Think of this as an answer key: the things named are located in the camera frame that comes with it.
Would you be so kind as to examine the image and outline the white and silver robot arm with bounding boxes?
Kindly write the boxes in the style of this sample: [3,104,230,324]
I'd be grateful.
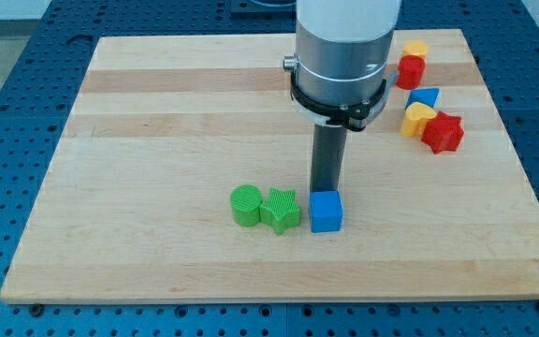
[284,0,401,132]

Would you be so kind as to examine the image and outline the green cylinder block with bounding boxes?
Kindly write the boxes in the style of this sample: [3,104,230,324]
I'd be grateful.
[229,184,263,227]

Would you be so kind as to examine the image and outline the green star block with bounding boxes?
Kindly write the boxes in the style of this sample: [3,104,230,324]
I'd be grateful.
[259,187,300,236]

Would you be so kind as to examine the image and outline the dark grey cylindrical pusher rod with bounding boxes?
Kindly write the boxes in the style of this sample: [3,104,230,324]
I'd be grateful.
[310,125,347,192]

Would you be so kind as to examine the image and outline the blue cube block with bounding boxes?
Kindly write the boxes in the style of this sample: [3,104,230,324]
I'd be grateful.
[309,191,343,233]

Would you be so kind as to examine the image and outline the light wooden board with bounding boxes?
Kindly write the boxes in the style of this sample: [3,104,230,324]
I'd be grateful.
[0,29,539,304]

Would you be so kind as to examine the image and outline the yellow heart block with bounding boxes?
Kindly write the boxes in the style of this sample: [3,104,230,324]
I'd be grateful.
[401,102,437,138]

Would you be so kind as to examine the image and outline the red cylinder block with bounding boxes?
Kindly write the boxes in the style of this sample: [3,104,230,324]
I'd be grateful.
[396,55,426,90]

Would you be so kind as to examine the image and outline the blue triangle block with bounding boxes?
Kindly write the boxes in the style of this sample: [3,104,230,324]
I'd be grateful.
[405,87,441,108]

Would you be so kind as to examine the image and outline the red star block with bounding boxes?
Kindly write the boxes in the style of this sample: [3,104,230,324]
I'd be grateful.
[421,111,464,154]

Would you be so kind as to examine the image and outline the yellow hexagon block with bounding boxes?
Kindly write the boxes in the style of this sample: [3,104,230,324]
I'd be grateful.
[401,39,430,60]

